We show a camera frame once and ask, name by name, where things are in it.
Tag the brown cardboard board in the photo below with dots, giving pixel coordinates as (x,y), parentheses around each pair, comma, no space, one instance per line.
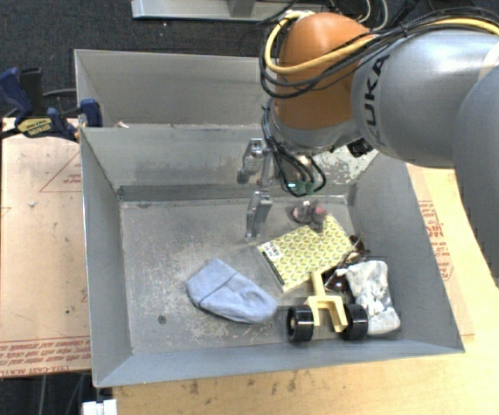
(41,253)

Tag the black cylinder on white bracket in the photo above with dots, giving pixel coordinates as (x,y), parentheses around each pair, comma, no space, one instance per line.
(359,146)

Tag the yellow patterned box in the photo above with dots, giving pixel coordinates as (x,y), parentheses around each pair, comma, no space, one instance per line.
(305,253)

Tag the light blue sock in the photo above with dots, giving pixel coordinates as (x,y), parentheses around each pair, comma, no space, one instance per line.
(232,294)

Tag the cream toy axle black wheels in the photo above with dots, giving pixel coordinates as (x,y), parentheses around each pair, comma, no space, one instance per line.
(324,307)

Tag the small grey pink toy animal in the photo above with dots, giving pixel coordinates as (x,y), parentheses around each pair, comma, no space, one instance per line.
(305,214)

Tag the grey metal bin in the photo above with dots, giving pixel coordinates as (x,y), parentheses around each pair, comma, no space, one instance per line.
(167,253)

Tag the dark brown sunglasses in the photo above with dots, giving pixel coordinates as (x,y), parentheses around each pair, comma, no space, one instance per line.
(357,253)

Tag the white crumpled cloth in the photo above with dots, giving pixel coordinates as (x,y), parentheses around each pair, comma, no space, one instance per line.
(372,292)

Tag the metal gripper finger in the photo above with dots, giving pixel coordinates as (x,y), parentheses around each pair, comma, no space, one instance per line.
(257,212)
(252,158)

